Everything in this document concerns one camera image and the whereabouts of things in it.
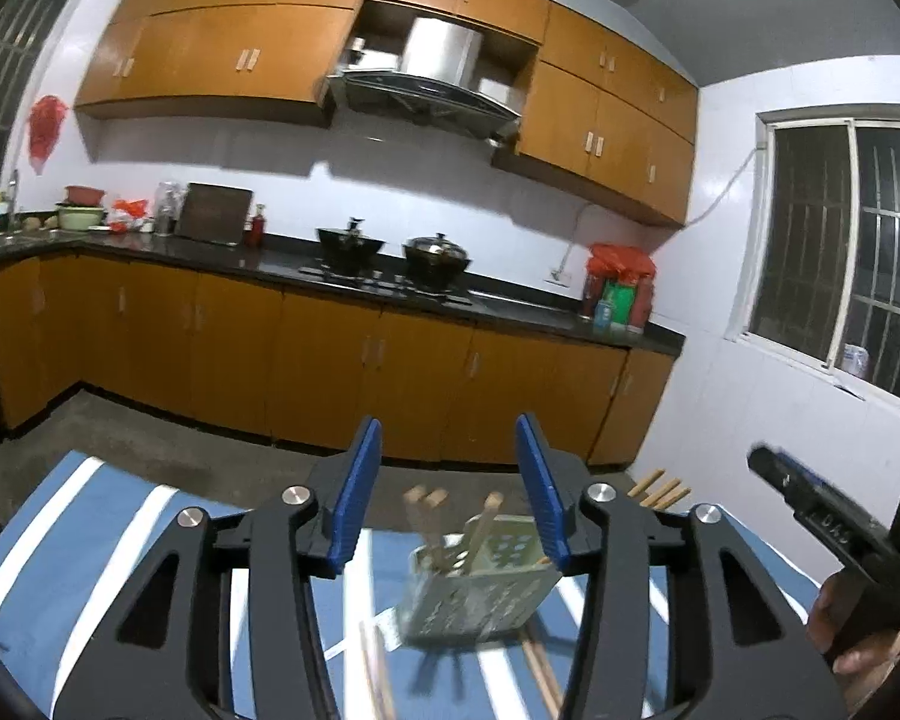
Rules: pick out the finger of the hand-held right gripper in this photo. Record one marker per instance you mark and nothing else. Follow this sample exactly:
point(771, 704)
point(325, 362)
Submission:
point(784, 484)
point(793, 467)

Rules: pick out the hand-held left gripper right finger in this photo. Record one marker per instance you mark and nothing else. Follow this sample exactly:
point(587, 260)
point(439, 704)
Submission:
point(544, 495)

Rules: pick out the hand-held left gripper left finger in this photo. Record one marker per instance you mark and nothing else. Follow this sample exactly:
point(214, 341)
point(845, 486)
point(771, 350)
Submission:
point(356, 495)

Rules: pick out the green perforated utensil holder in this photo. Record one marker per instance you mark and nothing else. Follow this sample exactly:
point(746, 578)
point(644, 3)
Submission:
point(480, 592)

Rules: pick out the person's right hand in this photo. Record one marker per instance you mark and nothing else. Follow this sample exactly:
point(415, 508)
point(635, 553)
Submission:
point(862, 664)

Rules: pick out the cup on window sill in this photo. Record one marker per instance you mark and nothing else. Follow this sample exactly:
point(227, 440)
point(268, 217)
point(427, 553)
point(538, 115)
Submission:
point(856, 362)

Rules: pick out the wooden base cabinets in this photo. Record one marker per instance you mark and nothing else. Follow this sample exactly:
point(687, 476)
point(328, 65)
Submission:
point(307, 360)

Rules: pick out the black gas stove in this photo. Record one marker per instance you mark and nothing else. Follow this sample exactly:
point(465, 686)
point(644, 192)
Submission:
point(390, 286)

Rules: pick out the red bag with bottles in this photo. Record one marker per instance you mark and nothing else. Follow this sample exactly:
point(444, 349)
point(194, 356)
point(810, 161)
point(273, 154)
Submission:
point(641, 304)

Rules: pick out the large barred window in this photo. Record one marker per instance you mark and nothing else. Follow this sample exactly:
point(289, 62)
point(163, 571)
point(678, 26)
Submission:
point(847, 255)

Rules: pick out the blue white striped tablecloth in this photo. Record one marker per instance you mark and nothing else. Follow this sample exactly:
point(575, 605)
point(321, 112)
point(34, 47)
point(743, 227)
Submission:
point(112, 510)

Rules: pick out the black wok with lid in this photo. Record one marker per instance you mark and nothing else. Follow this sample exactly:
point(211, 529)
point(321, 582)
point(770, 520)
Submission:
point(436, 262)

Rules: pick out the red bag over bottles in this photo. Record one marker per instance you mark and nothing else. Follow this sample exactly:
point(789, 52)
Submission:
point(621, 261)

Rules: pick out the black wok with ladle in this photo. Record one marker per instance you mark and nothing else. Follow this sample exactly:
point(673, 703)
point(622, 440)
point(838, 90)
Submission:
point(351, 247)

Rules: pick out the red bottle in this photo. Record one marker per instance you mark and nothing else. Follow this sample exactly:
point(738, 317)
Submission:
point(255, 229)

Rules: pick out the brown cutting board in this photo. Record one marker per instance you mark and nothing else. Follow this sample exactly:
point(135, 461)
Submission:
point(214, 214)

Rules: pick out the clear plastic bag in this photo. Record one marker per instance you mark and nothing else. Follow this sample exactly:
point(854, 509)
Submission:
point(167, 210)

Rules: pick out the small red plastic bag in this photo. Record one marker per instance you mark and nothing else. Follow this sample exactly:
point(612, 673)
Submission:
point(130, 214)

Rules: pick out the green basin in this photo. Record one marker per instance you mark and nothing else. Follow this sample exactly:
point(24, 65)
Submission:
point(82, 217)

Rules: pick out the red basin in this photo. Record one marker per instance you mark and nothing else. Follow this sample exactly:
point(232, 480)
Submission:
point(84, 195)

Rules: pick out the steel range hood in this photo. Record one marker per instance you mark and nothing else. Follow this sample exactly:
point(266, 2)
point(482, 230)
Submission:
point(427, 71)

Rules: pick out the metal faucet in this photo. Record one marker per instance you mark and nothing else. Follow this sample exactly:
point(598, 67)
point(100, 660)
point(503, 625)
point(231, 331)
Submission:
point(14, 195)

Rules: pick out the red hanging plastic bag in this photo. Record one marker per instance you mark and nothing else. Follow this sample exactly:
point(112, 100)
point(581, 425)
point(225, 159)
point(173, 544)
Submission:
point(47, 127)

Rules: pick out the barred window beside sink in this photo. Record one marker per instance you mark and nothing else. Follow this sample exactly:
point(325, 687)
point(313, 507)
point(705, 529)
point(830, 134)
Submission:
point(15, 67)

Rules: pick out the white wall socket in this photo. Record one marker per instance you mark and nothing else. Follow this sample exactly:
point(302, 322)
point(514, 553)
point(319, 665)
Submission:
point(562, 277)

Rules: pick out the wooden wall cabinets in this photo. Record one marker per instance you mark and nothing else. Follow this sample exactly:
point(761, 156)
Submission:
point(217, 52)

